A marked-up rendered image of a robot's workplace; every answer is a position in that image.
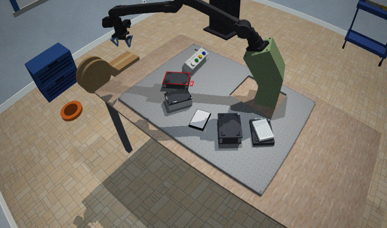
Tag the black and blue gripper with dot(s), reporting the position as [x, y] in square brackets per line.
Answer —
[120, 35]

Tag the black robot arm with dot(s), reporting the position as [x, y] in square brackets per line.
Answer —
[242, 27]

